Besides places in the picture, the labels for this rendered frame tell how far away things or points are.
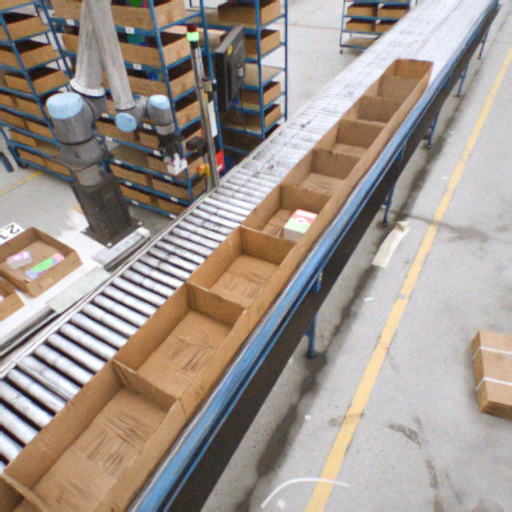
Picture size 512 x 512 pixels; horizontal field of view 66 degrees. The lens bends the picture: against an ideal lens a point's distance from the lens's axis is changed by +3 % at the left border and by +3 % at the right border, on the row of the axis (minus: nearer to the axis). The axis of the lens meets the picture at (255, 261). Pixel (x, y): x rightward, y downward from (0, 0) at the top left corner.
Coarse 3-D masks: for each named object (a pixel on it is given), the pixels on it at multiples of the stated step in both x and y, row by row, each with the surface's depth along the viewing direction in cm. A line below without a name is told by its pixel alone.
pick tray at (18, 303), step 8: (0, 280) 187; (0, 288) 195; (8, 288) 184; (8, 296) 179; (16, 296) 182; (0, 304) 177; (8, 304) 180; (16, 304) 183; (24, 304) 187; (0, 312) 178; (8, 312) 182; (0, 320) 180
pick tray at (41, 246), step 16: (16, 240) 211; (32, 240) 218; (48, 240) 214; (0, 256) 207; (32, 256) 211; (48, 256) 210; (64, 256) 210; (0, 272) 198; (16, 272) 203; (48, 272) 190; (64, 272) 198; (32, 288) 186; (48, 288) 194
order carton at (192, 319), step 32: (192, 288) 151; (160, 320) 145; (192, 320) 157; (224, 320) 154; (128, 352) 135; (160, 352) 148; (192, 352) 147; (224, 352) 134; (160, 384) 138; (192, 384) 121; (192, 416) 129
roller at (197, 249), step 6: (168, 234) 220; (168, 240) 218; (174, 240) 216; (180, 240) 215; (186, 240) 215; (180, 246) 215; (186, 246) 213; (192, 246) 211; (198, 246) 211; (198, 252) 210; (204, 252) 208; (210, 252) 207
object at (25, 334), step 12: (144, 240) 222; (132, 252) 219; (108, 264) 209; (48, 312) 189; (36, 324) 186; (48, 324) 257; (12, 336) 179; (24, 336) 248; (0, 348) 176; (12, 348) 243; (0, 360) 240
